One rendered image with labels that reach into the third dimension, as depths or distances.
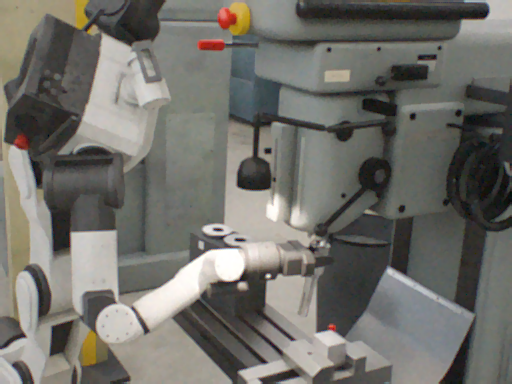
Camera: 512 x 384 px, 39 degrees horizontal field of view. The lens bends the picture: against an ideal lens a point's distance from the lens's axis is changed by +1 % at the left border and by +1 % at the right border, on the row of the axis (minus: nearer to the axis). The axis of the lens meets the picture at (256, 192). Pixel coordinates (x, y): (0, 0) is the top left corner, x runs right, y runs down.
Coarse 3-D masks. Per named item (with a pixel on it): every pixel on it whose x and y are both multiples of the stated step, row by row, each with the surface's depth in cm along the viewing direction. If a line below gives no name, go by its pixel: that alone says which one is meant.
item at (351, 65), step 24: (264, 48) 150; (288, 48) 142; (312, 48) 135; (336, 48) 136; (360, 48) 139; (384, 48) 142; (408, 48) 145; (432, 48) 148; (264, 72) 151; (288, 72) 143; (312, 72) 136; (336, 72) 137; (360, 72) 140; (384, 72) 143; (432, 72) 150
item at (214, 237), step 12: (204, 228) 209; (216, 228) 210; (228, 228) 210; (192, 240) 209; (204, 240) 204; (216, 240) 203; (228, 240) 200; (240, 240) 203; (252, 240) 201; (192, 252) 210; (204, 252) 205; (252, 288) 201; (264, 288) 204; (216, 300) 204; (228, 300) 200; (240, 300) 199; (252, 300) 202; (264, 300) 205; (228, 312) 200; (240, 312) 200
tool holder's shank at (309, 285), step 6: (312, 276) 164; (318, 276) 165; (306, 282) 164; (312, 282) 164; (306, 288) 165; (312, 288) 165; (306, 294) 165; (312, 294) 166; (300, 300) 167; (306, 300) 165; (300, 306) 166; (306, 306) 166; (300, 312) 167; (306, 312) 166
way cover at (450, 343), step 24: (384, 288) 197; (408, 288) 191; (384, 312) 194; (408, 312) 188; (432, 312) 183; (456, 312) 177; (360, 336) 195; (384, 336) 191; (408, 336) 186; (432, 336) 180; (456, 336) 175; (408, 360) 182; (432, 360) 178
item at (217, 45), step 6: (198, 42) 145; (204, 42) 145; (210, 42) 145; (216, 42) 146; (222, 42) 147; (228, 42) 148; (234, 42) 149; (240, 42) 149; (246, 42) 150; (252, 42) 151; (258, 42) 151; (198, 48) 145; (204, 48) 145; (210, 48) 146; (216, 48) 146; (222, 48) 147
